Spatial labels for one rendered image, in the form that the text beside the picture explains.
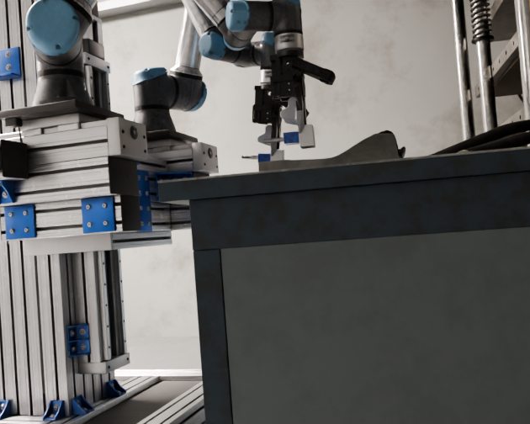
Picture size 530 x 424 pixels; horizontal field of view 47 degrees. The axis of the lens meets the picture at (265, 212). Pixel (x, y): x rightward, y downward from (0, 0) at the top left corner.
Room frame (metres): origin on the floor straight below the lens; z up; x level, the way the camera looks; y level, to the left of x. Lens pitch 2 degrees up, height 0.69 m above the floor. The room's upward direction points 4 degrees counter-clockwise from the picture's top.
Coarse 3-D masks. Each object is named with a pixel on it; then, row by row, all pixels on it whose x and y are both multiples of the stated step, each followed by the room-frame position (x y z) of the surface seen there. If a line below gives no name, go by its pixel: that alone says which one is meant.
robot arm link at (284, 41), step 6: (276, 36) 1.54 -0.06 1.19; (282, 36) 1.52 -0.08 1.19; (288, 36) 1.51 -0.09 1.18; (294, 36) 1.52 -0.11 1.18; (300, 36) 1.53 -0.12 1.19; (276, 42) 1.54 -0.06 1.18; (282, 42) 1.52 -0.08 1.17; (288, 42) 1.52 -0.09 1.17; (294, 42) 1.52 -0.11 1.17; (300, 42) 1.53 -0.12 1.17; (276, 48) 1.54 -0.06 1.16; (282, 48) 1.53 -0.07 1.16; (288, 48) 1.52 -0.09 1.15; (294, 48) 1.53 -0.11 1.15; (300, 48) 1.53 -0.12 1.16
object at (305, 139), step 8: (304, 128) 1.53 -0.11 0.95; (312, 128) 1.53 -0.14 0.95; (288, 136) 1.54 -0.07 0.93; (296, 136) 1.53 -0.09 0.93; (304, 136) 1.53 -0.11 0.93; (312, 136) 1.52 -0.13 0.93; (288, 144) 1.56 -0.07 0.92; (296, 144) 1.57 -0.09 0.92; (304, 144) 1.53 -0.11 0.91; (312, 144) 1.52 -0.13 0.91
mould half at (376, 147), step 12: (360, 144) 1.63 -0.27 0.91; (372, 144) 1.62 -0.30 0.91; (384, 144) 1.62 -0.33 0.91; (336, 156) 1.64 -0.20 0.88; (348, 156) 1.63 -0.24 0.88; (360, 156) 1.63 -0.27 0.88; (372, 156) 1.62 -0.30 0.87; (384, 156) 1.62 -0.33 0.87; (396, 156) 1.61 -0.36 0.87; (264, 168) 1.67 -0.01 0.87; (276, 168) 1.67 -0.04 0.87; (288, 168) 1.66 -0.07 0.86
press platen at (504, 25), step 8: (496, 0) 2.34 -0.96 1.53; (504, 0) 2.24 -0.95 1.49; (512, 0) 2.25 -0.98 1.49; (496, 8) 2.35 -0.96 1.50; (504, 8) 2.33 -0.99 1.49; (512, 8) 2.34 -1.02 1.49; (496, 16) 2.41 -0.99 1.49; (504, 16) 2.42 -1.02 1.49; (512, 16) 2.43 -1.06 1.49; (496, 24) 2.52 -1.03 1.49; (504, 24) 2.53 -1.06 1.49; (512, 24) 2.54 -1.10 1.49; (496, 32) 2.63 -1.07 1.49; (504, 32) 2.64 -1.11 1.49; (512, 32) 2.65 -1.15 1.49; (496, 40) 2.76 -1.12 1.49
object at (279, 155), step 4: (276, 152) 1.83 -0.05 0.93; (280, 152) 1.83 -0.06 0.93; (244, 156) 1.87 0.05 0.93; (248, 156) 1.87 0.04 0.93; (252, 156) 1.87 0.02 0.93; (256, 156) 1.86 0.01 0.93; (260, 156) 1.84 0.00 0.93; (264, 156) 1.84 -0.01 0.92; (268, 156) 1.84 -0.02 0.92; (272, 156) 1.84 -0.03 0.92; (276, 156) 1.83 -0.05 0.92; (280, 156) 1.83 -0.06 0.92; (260, 160) 1.85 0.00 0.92; (264, 160) 1.84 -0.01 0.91; (268, 160) 1.84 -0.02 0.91; (272, 160) 1.84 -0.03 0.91; (276, 160) 1.83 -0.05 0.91
